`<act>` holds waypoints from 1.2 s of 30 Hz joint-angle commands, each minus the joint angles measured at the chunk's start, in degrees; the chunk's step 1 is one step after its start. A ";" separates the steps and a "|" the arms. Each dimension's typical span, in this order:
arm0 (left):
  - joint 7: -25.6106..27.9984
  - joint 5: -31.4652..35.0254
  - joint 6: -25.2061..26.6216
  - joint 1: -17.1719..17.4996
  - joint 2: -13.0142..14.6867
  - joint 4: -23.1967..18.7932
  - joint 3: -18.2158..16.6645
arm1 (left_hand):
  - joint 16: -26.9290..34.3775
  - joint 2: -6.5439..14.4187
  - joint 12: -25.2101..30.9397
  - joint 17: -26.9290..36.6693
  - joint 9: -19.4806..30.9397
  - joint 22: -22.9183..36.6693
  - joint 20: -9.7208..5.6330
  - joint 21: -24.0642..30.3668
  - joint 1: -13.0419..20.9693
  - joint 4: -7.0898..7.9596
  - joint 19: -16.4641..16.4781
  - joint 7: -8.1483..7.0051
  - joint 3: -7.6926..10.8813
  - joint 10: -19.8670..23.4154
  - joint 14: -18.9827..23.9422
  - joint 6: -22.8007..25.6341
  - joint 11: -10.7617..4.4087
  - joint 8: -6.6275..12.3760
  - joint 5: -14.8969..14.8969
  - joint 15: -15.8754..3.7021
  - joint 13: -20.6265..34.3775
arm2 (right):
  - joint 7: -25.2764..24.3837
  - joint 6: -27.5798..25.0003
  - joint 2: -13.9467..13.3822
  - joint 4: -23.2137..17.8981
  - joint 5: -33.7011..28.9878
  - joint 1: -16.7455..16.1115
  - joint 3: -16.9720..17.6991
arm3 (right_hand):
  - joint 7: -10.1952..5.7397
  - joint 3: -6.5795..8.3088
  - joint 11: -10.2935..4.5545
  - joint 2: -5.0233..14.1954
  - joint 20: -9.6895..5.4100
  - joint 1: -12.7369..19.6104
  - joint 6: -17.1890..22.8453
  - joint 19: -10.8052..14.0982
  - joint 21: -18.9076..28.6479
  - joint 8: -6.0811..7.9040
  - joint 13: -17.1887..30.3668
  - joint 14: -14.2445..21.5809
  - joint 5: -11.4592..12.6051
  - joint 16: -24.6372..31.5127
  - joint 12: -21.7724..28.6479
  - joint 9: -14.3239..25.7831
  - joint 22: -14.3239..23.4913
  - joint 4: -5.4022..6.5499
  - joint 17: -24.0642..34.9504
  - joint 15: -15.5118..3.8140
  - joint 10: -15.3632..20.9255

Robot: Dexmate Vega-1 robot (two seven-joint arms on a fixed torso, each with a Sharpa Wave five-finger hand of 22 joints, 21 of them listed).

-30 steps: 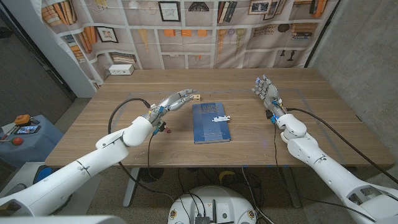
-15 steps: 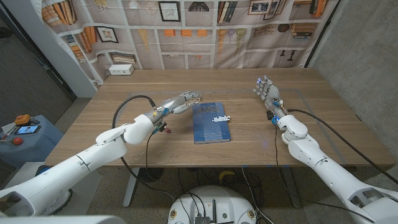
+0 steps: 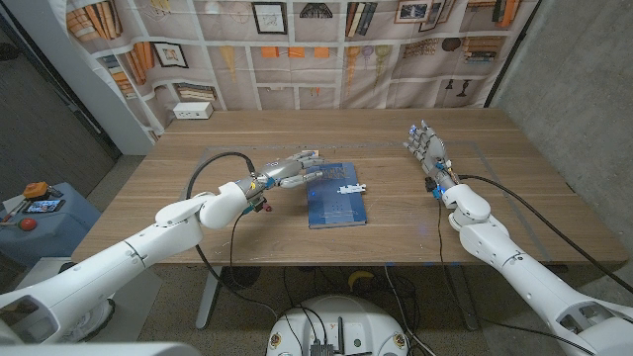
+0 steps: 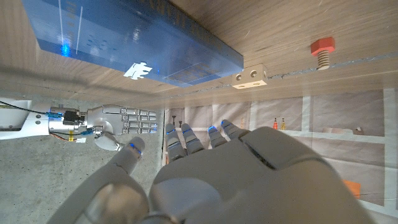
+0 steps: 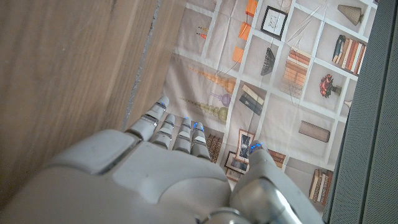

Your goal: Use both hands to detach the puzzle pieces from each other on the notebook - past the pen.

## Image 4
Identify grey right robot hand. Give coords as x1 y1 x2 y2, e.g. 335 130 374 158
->
49 105 158 152

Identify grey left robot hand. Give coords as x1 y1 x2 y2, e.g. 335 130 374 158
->
46 119 377 224

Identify white puzzle piece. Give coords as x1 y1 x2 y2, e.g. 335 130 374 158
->
136 62 153 77
123 63 139 80

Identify blue notebook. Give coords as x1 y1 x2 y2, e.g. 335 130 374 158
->
21 0 244 88

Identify wooden block with holes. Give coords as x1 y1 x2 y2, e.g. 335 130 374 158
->
231 63 269 90

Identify red toy bolt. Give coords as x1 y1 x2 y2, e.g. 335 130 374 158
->
310 37 336 71

